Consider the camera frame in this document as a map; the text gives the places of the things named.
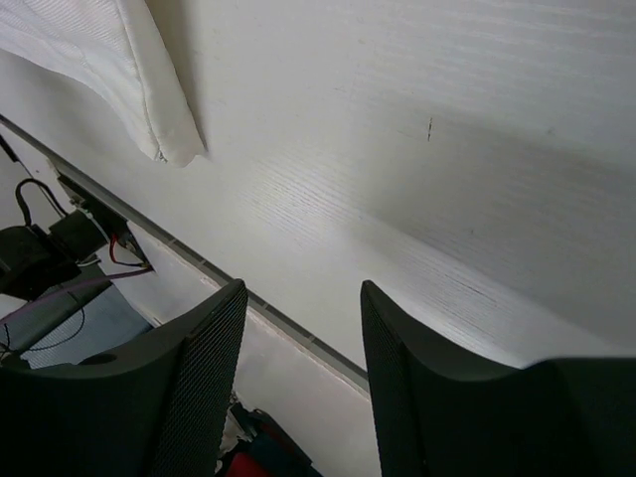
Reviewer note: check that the white fabric skirt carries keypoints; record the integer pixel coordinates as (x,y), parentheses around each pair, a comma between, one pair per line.
(116,50)

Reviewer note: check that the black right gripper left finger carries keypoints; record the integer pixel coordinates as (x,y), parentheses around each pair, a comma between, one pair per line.
(154,406)

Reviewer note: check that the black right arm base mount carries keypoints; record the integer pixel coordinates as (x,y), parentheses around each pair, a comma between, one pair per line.
(34,260)

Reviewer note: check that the aluminium table edge rail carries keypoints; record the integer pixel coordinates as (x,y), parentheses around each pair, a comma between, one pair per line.
(272,330)

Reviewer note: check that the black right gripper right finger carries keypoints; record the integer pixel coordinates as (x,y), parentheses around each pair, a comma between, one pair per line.
(441,410)

